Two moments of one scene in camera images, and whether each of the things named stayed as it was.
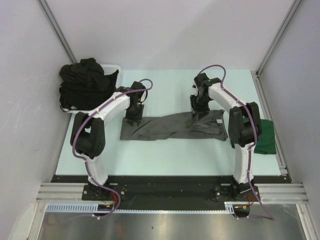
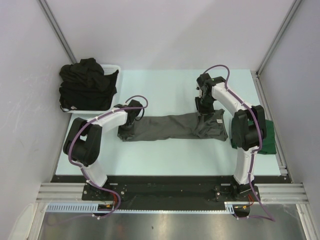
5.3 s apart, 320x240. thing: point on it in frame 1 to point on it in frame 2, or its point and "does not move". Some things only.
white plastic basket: x=107 y=68 does not move
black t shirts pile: x=83 y=83 does not move
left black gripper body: x=134 y=113 to x=126 y=130
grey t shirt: x=211 y=125 does not move
